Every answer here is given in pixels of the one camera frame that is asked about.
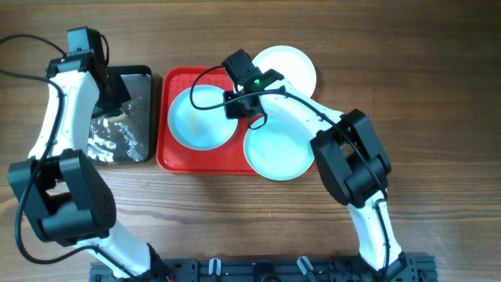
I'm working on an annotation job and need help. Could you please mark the green yellow sponge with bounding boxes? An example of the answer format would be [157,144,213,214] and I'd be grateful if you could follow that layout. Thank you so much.
[105,111,127,123]

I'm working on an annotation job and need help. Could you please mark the light blue plate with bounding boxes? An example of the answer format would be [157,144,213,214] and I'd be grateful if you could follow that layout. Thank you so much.
[243,117,314,181]
[168,88,238,150]

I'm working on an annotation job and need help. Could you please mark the light blue plate front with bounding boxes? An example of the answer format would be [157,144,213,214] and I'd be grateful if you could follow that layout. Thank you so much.
[243,117,314,181]

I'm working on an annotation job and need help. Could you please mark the white plate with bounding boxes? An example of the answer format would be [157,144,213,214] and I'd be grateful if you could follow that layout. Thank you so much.
[252,45,317,98]

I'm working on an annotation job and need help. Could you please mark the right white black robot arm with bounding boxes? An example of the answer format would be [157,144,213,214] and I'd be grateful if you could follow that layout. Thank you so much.
[224,67,404,281]

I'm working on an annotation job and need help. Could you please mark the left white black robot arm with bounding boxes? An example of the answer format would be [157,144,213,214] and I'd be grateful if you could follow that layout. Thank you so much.
[8,53,173,281]

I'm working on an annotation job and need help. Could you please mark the black water tray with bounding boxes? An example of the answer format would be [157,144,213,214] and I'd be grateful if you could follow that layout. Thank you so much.
[88,65,153,164]

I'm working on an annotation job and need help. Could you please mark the red plastic tray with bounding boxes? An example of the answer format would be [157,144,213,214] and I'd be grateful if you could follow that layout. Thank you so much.
[156,67,256,175]

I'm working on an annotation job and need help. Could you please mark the black mounting rail base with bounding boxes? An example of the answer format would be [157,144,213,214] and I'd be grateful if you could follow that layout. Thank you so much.
[88,253,438,282]

